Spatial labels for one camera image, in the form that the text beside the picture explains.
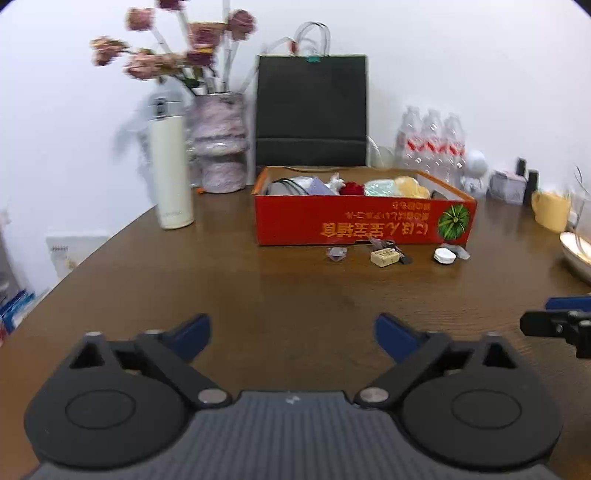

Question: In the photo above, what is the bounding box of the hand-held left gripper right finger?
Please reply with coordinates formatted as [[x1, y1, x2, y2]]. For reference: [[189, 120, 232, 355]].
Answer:
[[355, 313, 518, 409]]

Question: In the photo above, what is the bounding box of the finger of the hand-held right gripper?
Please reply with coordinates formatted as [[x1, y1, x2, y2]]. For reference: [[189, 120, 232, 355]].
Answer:
[[545, 295, 591, 311], [519, 310, 591, 360]]

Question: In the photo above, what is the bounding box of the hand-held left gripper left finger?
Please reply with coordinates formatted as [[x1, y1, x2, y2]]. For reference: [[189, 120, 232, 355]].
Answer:
[[69, 313, 232, 409]]

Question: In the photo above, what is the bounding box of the orange cardboard box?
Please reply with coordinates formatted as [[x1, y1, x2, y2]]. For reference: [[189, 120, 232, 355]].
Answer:
[[252, 166, 478, 246]]

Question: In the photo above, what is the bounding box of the wooden desktop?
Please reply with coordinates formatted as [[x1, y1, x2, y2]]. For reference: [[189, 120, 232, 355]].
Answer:
[[0, 187, 591, 480]]

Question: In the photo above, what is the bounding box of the metal bowl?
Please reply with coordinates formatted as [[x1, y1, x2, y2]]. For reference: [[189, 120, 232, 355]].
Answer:
[[558, 231, 591, 278]]

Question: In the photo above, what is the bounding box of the beige block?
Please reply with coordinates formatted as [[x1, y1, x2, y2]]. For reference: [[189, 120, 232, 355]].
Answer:
[[370, 248, 400, 267]]

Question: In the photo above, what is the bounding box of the yellow cup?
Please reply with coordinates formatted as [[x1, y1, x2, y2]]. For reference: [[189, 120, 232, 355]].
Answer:
[[531, 189, 573, 232]]

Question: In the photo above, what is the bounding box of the grey small box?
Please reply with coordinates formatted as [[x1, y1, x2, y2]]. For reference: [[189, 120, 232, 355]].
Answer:
[[488, 170, 528, 204]]

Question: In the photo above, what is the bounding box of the pale green packet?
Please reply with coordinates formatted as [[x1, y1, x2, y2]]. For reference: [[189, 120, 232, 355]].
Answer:
[[364, 179, 400, 197]]

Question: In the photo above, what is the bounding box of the white desk calendar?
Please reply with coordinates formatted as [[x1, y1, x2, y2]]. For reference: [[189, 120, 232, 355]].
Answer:
[[45, 234, 112, 278]]

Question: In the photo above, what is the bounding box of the white astronaut figurine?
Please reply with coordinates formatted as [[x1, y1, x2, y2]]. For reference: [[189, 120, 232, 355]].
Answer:
[[462, 150, 490, 195]]

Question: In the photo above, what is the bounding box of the white thermos bottle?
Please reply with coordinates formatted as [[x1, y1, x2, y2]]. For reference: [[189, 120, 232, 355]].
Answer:
[[148, 90, 195, 230]]

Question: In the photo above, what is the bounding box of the clear drinking glass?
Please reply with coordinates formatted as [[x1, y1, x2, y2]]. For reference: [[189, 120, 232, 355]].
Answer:
[[368, 137, 396, 169]]

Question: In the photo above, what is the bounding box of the stack of books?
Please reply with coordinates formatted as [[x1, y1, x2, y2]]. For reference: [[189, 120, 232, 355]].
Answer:
[[0, 288, 49, 343]]

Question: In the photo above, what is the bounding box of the plastic water bottle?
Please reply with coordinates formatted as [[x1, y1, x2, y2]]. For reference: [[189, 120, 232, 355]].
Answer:
[[396, 106, 424, 172], [421, 109, 446, 178], [442, 113, 467, 183]]

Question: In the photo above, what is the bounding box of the pink fuzzy vase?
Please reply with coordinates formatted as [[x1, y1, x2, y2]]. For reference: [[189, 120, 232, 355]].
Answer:
[[187, 91, 250, 193]]

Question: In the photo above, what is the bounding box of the black paper bag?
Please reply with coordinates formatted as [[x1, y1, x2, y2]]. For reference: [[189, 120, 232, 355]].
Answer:
[[255, 21, 369, 168]]

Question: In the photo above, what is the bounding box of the dried pink flower bouquet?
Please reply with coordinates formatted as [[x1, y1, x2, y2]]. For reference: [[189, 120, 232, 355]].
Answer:
[[90, 0, 257, 95]]

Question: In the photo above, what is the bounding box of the black cable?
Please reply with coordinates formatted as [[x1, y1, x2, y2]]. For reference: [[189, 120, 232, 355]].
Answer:
[[262, 177, 315, 196]]

